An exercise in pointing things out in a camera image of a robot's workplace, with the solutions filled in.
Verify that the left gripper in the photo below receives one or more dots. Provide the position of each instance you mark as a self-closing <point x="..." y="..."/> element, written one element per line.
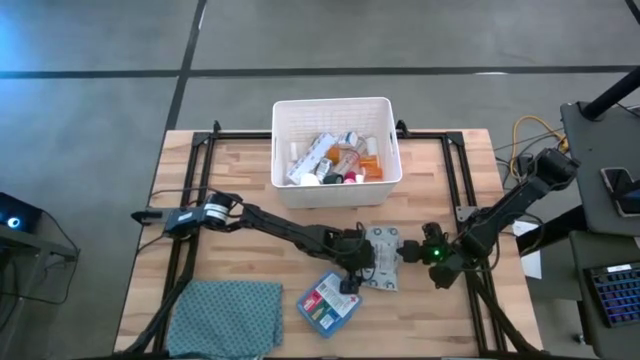
<point x="350" y="247"/>

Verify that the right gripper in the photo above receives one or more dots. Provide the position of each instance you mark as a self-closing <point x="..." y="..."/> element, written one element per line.
<point x="440" y="262"/>

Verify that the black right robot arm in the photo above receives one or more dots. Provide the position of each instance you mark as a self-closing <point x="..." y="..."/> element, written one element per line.
<point x="515" y="195"/>

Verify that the small white bottle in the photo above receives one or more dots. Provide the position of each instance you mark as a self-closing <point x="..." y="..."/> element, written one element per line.
<point x="294" y="150"/>

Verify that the white paper sheet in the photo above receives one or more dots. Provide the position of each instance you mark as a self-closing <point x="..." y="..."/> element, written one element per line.
<point x="532" y="265"/>

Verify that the dark grey desk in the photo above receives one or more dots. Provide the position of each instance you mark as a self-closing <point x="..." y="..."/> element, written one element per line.
<point x="580" y="300"/>

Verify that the black bandage roll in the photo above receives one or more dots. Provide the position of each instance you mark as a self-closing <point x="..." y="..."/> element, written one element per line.
<point x="333" y="178"/>

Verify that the black stand leg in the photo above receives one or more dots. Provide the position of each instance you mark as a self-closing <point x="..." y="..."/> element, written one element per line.
<point x="550" y="230"/>

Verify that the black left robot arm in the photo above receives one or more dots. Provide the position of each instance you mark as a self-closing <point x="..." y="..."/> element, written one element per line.
<point x="280" y="227"/>

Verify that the black device with blue light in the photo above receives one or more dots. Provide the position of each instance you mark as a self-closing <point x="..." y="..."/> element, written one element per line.
<point x="20" y="212"/>

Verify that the white plastic basket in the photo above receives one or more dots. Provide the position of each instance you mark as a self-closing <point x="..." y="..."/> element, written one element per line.
<point x="330" y="112"/>

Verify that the smartphone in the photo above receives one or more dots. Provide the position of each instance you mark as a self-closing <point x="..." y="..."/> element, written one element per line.
<point x="617" y="182"/>

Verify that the black metal table frame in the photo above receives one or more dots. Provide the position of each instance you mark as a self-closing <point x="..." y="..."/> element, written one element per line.
<point x="235" y="135"/>

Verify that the teal patterned cloth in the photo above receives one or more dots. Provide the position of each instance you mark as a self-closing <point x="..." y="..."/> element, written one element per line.
<point x="225" y="320"/>

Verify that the black power adapter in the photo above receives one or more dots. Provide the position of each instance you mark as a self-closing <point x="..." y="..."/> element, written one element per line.
<point x="524" y="162"/>

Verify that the grey metal stand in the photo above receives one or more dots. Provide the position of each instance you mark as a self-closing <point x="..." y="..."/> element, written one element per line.
<point x="40" y="245"/>

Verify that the black pole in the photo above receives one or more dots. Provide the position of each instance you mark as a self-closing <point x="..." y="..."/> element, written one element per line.
<point x="612" y="92"/>

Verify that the pink bottle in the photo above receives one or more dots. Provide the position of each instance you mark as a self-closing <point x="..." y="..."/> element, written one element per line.
<point x="351" y="177"/>

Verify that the grey patterned packet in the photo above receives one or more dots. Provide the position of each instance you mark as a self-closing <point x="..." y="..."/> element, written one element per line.
<point x="385" y="260"/>

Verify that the backlit keyboard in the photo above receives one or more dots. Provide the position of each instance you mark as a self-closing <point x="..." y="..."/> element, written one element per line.
<point x="617" y="295"/>

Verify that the blue first aid kit case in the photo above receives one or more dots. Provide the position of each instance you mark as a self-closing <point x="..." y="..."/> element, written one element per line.
<point x="327" y="306"/>

